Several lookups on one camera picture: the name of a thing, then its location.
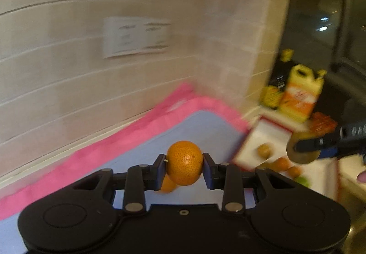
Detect large orange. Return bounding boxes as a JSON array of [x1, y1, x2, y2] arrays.
[[273, 157, 291, 171]]

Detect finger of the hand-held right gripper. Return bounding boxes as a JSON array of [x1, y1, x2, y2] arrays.
[[294, 131, 342, 153], [316, 147, 341, 159]]

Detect dark sauce bottle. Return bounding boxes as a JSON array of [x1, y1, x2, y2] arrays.
[[260, 49, 293, 109]]

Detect white tray with red rim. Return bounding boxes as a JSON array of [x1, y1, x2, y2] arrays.
[[231, 115, 342, 206]]

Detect yellow oil jug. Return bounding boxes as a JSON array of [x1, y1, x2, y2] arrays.
[[279, 64, 327, 123]]

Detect dark glass window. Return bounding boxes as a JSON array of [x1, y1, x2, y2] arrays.
[[282, 0, 366, 117]]

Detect potato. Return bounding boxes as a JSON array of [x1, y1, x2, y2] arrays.
[[257, 143, 273, 159]]

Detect white wall socket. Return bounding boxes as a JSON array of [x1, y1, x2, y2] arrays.
[[103, 17, 145, 59], [143, 22, 171, 51]]

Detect blue blanket with pink trim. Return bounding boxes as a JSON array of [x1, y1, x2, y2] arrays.
[[0, 82, 252, 221]]

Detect large brown kiwi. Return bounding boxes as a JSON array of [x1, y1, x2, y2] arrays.
[[286, 131, 322, 164]]

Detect green apple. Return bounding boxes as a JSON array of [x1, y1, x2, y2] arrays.
[[294, 176, 312, 188]]

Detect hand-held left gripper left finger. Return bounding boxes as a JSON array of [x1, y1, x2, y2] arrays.
[[73, 154, 167, 212]]

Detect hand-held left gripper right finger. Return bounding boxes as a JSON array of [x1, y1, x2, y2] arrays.
[[202, 152, 290, 213]]

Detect orange red packet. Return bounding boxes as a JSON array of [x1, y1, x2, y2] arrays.
[[309, 112, 337, 135]]

